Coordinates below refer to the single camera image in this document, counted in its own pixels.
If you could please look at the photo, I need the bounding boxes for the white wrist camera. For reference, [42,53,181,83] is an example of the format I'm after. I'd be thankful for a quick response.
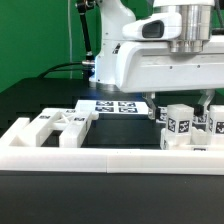
[122,12,182,41]

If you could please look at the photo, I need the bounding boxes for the white chair back frame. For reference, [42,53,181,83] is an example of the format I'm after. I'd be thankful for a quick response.
[24,108,99,148]

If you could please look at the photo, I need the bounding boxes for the white chair seat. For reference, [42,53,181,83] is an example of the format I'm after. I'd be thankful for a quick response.
[160,128,224,152]

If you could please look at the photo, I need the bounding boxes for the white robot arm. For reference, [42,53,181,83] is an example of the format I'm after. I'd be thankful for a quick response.
[90,0,224,119]

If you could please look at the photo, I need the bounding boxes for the black power cables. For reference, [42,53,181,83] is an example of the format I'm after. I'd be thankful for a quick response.
[37,61,96,80]

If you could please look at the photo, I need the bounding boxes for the white U-shaped obstacle fence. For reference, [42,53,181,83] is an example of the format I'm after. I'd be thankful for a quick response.
[0,118,224,175]

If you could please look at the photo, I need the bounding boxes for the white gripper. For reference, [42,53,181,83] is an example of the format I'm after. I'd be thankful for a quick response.
[115,35,224,120]

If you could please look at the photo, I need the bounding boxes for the white base tag plate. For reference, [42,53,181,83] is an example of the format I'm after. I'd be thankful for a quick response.
[75,100,148,115]

